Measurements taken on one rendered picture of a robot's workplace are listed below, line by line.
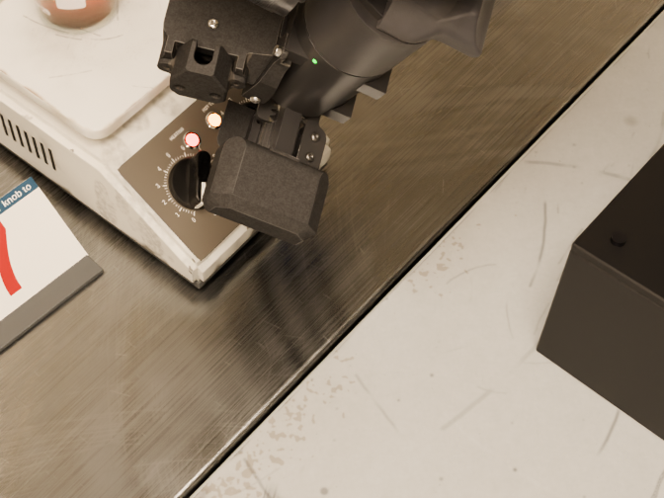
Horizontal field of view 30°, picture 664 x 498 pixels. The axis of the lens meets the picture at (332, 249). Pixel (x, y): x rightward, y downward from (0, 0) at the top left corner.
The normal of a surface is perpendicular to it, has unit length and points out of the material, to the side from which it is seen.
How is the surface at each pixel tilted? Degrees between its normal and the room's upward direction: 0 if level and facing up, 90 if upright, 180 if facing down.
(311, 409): 0
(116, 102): 0
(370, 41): 100
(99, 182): 90
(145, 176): 30
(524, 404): 0
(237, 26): 17
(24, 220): 40
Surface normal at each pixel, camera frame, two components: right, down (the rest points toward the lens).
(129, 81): 0.04, -0.55
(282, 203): 0.42, -0.21
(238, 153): -0.33, -0.39
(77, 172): -0.62, 0.64
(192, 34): 0.14, -0.30
